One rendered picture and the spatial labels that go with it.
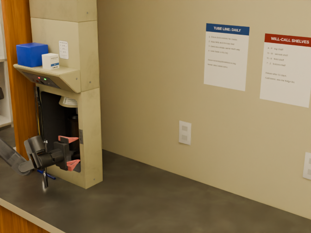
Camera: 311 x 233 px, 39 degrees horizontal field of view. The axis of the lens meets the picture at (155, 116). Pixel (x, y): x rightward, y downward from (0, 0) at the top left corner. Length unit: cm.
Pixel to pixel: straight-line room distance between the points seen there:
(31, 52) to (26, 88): 29
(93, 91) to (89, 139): 22
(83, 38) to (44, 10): 24
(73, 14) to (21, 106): 57
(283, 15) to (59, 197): 123
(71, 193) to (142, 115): 56
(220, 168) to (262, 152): 24
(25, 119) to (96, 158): 41
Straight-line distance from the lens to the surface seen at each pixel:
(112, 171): 228
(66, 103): 207
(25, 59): 203
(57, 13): 199
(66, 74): 188
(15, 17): 216
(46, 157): 176
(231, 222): 188
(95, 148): 209
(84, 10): 192
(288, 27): 183
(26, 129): 228
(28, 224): 208
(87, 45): 194
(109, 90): 244
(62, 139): 182
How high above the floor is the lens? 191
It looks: 18 degrees down
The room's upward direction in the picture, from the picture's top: straight up
